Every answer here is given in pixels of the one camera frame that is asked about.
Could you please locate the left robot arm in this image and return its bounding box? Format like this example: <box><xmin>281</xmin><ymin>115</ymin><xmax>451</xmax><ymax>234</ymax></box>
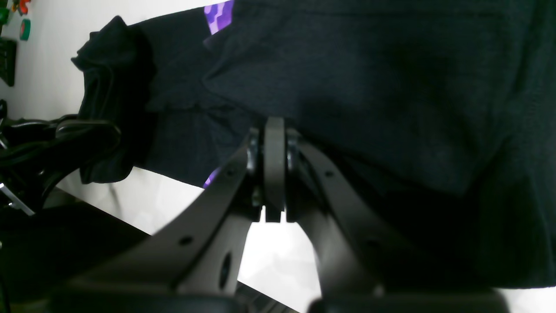
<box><xmin>0</xmin><ymin>100</ymin><xmax>121</xmax><ymax>216</ymax></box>

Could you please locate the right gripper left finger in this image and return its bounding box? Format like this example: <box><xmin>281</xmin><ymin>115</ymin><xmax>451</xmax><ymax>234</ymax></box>
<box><xmin>69</xmin><ymin>129</ymin><xmax>264</xmax><ymax>300</ymax></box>

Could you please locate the black T-shirt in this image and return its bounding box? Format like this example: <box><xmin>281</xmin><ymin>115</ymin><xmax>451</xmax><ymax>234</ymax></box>
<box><xmin>72</xmin><ymin>0</ymin><xmax>556</xmax><ymax>289</ymax></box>

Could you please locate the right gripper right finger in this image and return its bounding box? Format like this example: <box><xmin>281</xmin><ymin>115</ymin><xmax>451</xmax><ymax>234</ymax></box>
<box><xmin>265</xmin><ymin>117</ymin><xmax>435</xmax><ymax>297</ymax></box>

